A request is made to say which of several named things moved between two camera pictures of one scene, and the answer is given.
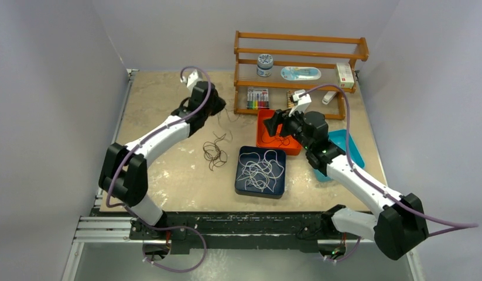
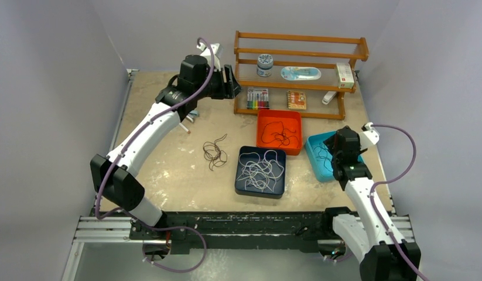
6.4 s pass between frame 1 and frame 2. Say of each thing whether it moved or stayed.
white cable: stayed
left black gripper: moved
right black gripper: moved
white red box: stayed
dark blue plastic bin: stayed
